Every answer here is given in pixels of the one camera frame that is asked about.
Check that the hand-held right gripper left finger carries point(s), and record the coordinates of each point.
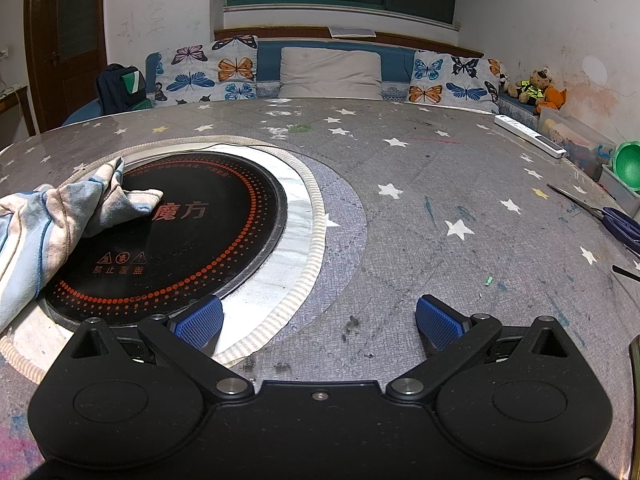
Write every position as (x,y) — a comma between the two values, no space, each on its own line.
(200,322)

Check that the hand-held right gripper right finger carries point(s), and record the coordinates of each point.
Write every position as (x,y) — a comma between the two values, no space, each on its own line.
(437,322)

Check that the blue white striped garment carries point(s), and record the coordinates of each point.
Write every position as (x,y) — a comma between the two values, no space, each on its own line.
(50,215)

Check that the dark clothes pile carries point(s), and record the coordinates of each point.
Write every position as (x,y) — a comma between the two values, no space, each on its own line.
(117,90)

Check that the round black induction cooktop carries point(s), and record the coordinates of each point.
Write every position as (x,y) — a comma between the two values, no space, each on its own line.
(200,240)

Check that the grey star-print tablecloth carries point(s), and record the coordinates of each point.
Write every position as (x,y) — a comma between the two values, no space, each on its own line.
(425,220)

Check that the white power strip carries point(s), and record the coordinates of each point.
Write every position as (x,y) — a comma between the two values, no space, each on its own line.
(525,132)

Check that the grey plastic container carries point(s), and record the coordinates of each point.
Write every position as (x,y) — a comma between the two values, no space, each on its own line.
(617,187)

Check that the clear plastic storage box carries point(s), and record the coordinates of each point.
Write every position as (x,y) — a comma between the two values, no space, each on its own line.
(580,145)

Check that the butterfly print cushion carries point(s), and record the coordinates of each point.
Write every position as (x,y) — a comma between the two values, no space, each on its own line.
(200,70)
(450,82)

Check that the green bowl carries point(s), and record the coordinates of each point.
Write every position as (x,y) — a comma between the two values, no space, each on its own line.
(630,165)

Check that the orange plush toy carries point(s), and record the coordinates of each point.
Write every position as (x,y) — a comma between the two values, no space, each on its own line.
(552,97)

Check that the blue sofa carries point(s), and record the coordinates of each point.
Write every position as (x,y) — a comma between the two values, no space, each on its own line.
(395,67)

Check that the brown teddy bear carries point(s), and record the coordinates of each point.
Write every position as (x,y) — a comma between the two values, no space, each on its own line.
(537,82)

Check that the beige pillow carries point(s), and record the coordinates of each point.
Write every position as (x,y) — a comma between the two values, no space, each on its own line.
(330,72)

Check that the wooden side table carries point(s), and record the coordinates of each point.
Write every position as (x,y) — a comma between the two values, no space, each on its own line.
(15,105)

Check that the book on window sill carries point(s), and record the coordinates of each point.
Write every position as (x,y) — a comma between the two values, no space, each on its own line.
(352,31)

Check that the brown wooden door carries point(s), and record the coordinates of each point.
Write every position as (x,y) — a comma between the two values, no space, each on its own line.
(75,10)

